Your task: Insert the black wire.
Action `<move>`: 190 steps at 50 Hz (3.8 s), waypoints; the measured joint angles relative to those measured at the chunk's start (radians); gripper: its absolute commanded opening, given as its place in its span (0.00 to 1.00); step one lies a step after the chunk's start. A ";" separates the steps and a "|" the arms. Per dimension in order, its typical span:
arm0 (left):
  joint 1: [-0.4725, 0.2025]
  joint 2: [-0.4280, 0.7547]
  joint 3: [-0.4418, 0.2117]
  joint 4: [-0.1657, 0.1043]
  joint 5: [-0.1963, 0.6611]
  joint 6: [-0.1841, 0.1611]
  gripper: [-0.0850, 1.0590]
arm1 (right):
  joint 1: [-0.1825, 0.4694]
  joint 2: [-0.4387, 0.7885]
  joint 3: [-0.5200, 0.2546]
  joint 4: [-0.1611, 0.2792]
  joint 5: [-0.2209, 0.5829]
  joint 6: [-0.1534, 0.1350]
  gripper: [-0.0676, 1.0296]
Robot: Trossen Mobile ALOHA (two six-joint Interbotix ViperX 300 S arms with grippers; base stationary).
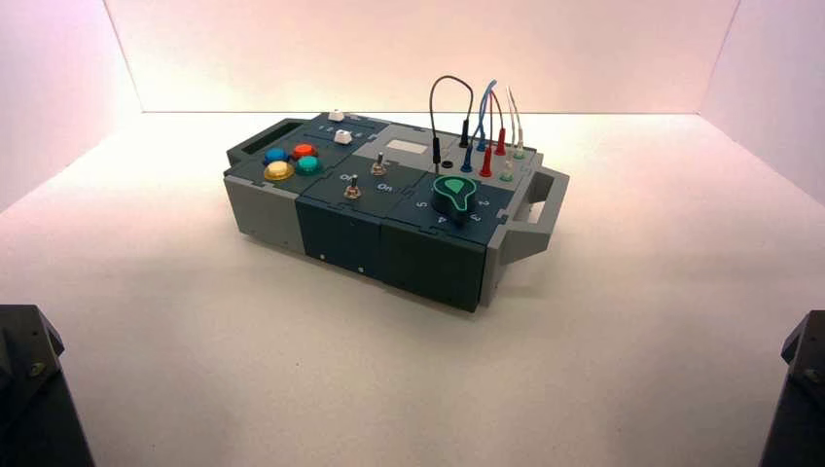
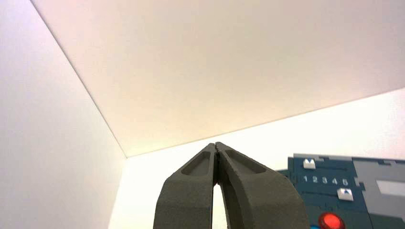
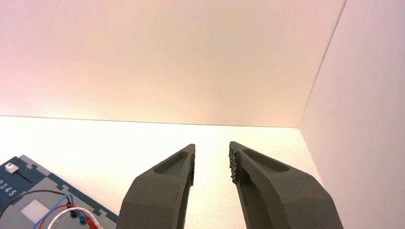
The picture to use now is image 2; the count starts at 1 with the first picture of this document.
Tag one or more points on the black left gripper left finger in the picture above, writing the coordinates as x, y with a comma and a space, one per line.
186, 202

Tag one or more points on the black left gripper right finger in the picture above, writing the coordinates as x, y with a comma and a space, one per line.
259, 202

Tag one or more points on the blue and grey task board box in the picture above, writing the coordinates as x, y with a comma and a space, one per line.
319, 192

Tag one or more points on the white slider knob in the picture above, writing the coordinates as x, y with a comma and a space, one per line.
309, 164
345, 194

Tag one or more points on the red round push button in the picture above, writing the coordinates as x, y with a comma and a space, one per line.
331, 222

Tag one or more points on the white rectangular display screen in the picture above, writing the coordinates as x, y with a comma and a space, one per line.
392, 189

